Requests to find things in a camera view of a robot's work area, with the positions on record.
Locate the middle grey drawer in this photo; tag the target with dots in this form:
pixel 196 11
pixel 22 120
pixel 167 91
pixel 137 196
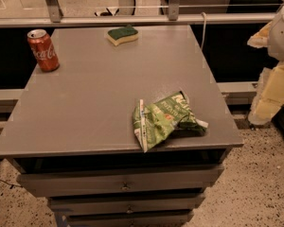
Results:
pixel 127 204

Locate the bottom grey drawer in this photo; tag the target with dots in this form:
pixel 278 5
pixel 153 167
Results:
pixel 132 220

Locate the top grey drawer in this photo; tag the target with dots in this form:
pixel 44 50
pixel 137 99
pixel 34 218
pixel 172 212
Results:
pixel 120 180

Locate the green jalapeno chip bag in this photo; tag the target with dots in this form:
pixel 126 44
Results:
pixel 154 123

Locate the grey drawer cabinet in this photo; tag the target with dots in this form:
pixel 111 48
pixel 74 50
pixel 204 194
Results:
pixel 79 117

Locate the green yellow sponge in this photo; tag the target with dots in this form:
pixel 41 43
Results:
pixel 122 35

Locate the metal railing frame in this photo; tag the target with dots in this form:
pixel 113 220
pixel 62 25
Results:
pixel 64 13

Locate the red coke can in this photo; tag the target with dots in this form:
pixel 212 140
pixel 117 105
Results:
pixel 43 50

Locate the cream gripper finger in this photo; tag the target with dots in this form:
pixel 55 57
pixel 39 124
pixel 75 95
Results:
pixel 260 39
pixel 270 95

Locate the grey drawer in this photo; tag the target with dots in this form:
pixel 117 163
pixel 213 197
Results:
pixel 132 220
pixel 127 204
pixel 120 180

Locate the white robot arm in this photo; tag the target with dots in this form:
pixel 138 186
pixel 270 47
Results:
pixel 276 37

